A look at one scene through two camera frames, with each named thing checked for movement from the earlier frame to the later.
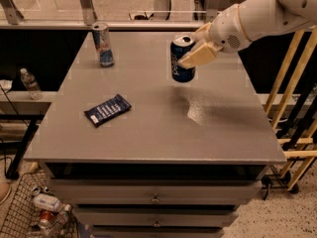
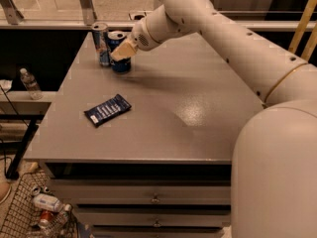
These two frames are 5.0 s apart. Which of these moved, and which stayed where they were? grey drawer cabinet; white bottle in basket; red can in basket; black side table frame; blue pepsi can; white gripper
Moved: blue pepsi can; white gripper
Stayed: white bottle in basket; grey drawer cabinet; black side table frame; red can in basket
